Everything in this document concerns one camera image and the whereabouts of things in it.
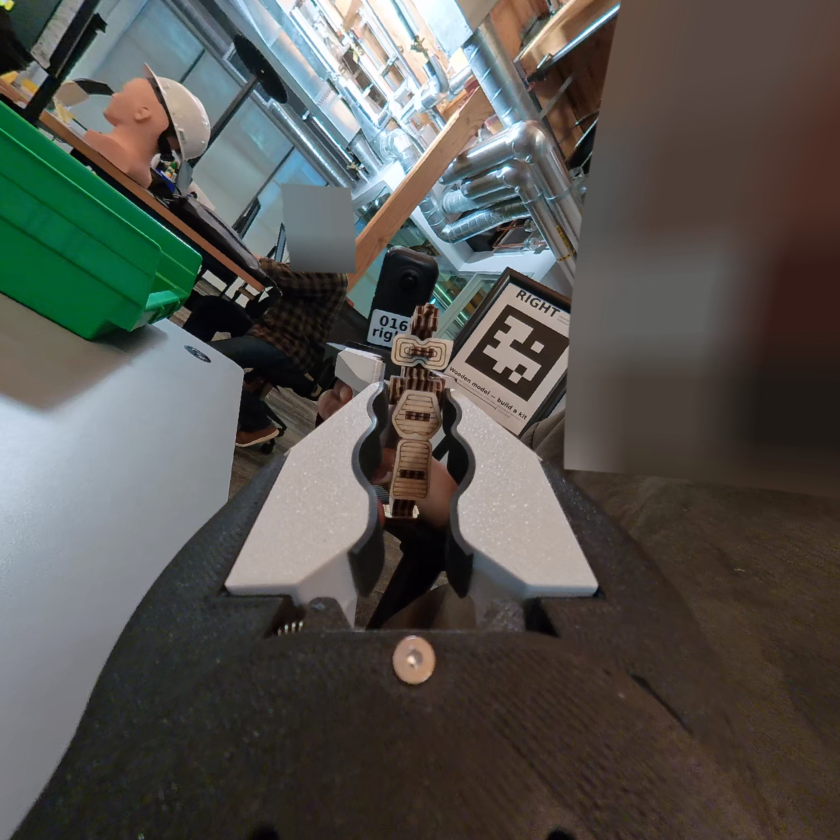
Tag silver ventilation ducts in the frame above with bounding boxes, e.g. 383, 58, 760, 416
262, 0, 592, 263

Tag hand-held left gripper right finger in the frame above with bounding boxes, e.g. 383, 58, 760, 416
445, 386, 601, 608

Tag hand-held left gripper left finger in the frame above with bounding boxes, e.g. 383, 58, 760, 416
224, 382, 389, 630

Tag wooden model assembly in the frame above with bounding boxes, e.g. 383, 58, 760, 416
387, 303, 455, 519

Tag person's right forearm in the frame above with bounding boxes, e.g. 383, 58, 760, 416
371, 446, 460, 526

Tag mannequin head with hard hat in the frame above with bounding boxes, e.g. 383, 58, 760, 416
143, 63, 212, 164

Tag framed marker sign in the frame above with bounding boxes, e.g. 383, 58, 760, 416
446, 266, 572, 439

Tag wooden beam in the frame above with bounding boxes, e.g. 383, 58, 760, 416
346, 92, 493, 290

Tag wooden-topped background table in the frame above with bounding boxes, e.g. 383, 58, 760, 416
0, 79, 277, 296

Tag black bag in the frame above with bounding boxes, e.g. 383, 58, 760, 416
151, 190, 277, 290

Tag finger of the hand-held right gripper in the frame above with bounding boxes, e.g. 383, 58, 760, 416
335, 348, 388, 393

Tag green plastic bin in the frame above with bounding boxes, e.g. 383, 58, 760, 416
0, 101, 203, 341

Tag black disc on pole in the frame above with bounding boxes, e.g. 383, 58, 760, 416
233, 34, 290, 102

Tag person's right hand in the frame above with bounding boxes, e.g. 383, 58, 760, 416
315, 382, 358, 427

